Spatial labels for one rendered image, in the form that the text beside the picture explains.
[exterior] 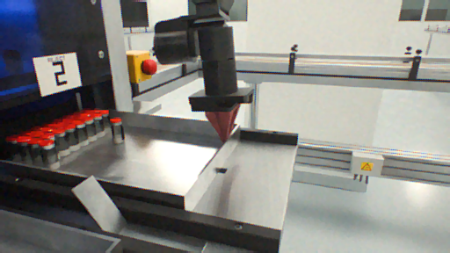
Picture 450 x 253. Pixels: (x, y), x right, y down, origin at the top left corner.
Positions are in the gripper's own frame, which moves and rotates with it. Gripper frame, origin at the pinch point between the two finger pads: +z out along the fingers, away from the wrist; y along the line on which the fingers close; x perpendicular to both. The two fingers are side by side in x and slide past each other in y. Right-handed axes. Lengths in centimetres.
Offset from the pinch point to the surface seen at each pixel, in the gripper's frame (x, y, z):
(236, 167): 5.3, -3.2, 2.4
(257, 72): -82, 11, 0
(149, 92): -37, 39, -2
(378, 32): -144, -46, -9
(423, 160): -85, -57, 42
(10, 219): 28.6, 14.6, -2.4
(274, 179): 7.2, -9.6, 3.1
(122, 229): 23.8, 5.2, 1.4
